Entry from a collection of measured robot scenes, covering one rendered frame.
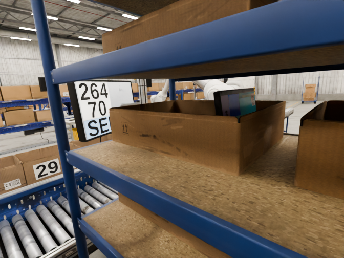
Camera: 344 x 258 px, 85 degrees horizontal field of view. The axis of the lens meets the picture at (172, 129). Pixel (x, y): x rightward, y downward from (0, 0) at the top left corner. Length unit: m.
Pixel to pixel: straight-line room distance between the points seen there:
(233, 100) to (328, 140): 0.20
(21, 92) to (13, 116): 0.69
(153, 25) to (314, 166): 0.37
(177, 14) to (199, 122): 0.20
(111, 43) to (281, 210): 0.50
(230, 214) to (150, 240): 0.30
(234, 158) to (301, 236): 0.14
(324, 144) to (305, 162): 0.03
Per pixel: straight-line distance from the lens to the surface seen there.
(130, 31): 0.49
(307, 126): 0.31
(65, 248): 1.22
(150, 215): 0.56
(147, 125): 0.45
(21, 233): 1.45
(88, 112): 1.03
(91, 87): 1.07
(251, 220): 0.25
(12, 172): 1.62
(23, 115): 5.91
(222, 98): 0.39
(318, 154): 0.32
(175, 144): 0.40
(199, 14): 0.37
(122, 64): 0.28
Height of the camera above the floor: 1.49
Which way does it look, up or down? 12 degrees down
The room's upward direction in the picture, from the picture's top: 3 degrees counter-clockwise
